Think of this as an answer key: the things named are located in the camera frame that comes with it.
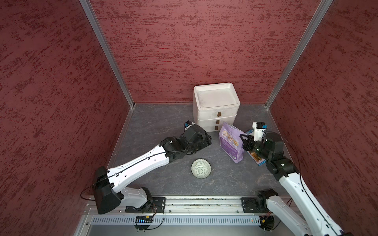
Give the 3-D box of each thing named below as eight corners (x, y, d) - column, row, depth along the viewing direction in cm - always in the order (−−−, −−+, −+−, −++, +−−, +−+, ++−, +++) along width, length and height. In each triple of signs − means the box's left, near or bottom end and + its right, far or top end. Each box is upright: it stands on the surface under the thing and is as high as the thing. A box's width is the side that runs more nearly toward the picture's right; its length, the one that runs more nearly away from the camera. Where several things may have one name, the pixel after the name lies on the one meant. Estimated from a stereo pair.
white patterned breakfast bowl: (191, 178, 84) (191, 175, 80) (191, 161, 91) (191, 158, 87) (211, 178, 84) (211, 176, 80) (209, 161, 91) (210, 158, 87)
